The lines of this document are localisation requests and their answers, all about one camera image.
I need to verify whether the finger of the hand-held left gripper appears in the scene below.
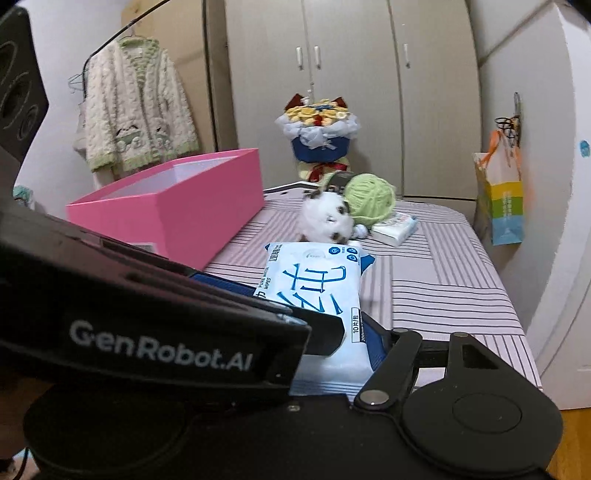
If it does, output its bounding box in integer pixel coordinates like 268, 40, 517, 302
288, 309, 347, 358
189, 270, 296, 319

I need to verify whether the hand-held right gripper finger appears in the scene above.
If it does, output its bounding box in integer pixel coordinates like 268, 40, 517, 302
353, 311, 527, 411

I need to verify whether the light blue wet wipes pack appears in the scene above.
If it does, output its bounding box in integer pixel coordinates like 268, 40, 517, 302
253, 241, 375, 398

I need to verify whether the pink cardboard box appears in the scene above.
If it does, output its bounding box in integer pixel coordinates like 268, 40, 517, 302
65, 148, 265, 271

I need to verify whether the small white tissue pack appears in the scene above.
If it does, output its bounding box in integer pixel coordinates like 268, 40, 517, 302
370, 212, 419, 247

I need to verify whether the panda plush toy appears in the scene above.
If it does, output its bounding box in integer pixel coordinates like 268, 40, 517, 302
299, 190, 370, 244

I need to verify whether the green yarn ball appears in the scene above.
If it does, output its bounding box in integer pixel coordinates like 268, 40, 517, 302
325, 170, 398, 221

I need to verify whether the striped table cloth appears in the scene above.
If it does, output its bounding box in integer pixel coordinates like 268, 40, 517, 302
203, 182, 543, 393

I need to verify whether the flower bouquet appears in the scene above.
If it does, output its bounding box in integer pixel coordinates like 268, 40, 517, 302
274, 92, 360, 183

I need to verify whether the colourful paper bag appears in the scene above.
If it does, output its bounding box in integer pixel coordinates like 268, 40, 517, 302
472, 130, 526, 246

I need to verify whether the white knit cardigan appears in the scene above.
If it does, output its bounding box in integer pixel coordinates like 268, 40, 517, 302
73, 36, 200, 174

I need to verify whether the black clothes rack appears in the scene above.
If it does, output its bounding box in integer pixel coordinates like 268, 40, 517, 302
81, 0, 222, 153

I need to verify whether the tall beige board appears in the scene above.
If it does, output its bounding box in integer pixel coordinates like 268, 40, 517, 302
121, 0, 218, 153

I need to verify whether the beige wardrobe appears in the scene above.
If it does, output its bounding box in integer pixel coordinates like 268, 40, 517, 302
205, 0, 483, 201

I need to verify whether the wall hook with hair ties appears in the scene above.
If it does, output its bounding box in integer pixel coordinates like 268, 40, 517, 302
494, 91, 523, 148

